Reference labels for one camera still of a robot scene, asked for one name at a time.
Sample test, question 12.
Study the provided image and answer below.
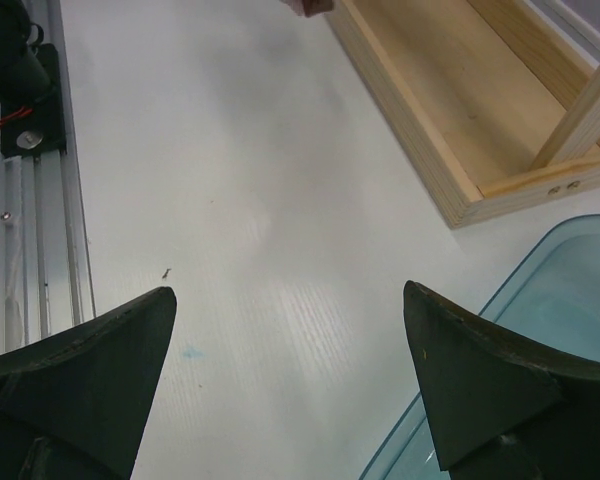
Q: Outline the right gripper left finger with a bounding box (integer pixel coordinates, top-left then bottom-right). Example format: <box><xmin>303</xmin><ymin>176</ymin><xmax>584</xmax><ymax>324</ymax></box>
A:
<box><xmin>0</xmin><ymin>287</ymin><xmax>177</xmax><ymax>479</ymax></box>

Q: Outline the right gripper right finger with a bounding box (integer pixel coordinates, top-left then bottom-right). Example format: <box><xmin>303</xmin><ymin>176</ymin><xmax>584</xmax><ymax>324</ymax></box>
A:
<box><xmin>403</xmin><ymin>281</ymin><xmax>600</xmax><ymax>479</ymax></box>

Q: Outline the pink mauve underwear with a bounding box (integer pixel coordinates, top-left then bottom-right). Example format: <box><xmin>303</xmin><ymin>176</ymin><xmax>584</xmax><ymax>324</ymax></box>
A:
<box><xmin>281</xmin><ymin>0</ymin><xmax>335</xmax><ymax>18</ymax></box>

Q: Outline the teal plastic basin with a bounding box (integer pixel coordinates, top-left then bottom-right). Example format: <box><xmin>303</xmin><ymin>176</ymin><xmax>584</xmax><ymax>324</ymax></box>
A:
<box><xmin>361</xmin><ymin>214</ymin><xmax>600</xmax><ymax>479</ymax></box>

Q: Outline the wooden clothes rack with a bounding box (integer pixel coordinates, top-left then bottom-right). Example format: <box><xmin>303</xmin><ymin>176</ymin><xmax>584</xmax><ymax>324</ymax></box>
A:
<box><xmin>327</xmin><ymin>1</ymin><xmax>600</xmax><ymax>228</ymax></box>

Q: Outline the aluminium mounting rail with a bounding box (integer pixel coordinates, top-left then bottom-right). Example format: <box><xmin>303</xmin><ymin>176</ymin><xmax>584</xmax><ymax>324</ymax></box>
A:
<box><xmin>0</xmin><ymin>1</ymin><xmax>96</xmax><ymax>355</ymax></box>

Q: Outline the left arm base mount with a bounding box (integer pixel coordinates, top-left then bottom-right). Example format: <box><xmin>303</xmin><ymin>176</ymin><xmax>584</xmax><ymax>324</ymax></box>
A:
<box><xmin>0</xmin><ymin>1</ymin><xmax>67</xmax><ymax>158</ymax></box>

